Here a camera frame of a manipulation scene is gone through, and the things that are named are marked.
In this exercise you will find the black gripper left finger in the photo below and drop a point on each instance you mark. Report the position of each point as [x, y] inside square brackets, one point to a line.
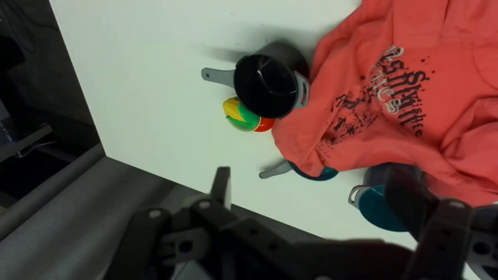
[208, 238]

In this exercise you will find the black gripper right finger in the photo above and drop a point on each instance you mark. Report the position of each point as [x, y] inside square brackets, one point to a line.
[452, 238]

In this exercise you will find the red printed shirt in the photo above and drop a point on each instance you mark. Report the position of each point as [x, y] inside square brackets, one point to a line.
[405, 103]

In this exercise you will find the teal toy pot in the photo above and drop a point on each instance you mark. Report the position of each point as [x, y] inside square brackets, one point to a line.
[387, 207]

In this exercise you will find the multicoloured toy ball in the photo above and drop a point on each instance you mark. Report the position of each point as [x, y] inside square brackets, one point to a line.
[242, 117]

